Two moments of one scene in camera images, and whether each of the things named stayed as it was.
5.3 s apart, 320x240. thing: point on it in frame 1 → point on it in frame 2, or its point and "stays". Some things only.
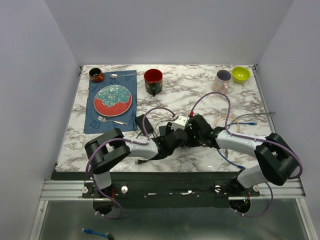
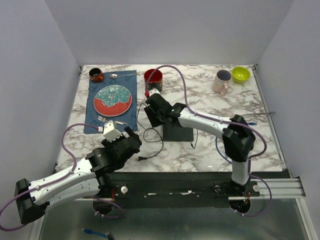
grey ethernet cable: [226, 153] stays
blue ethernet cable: [240, 167] stays
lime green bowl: [240, 74] stays
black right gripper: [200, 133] → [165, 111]
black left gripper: [167, 134] → [110, 145]
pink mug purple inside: [221, 81] stays
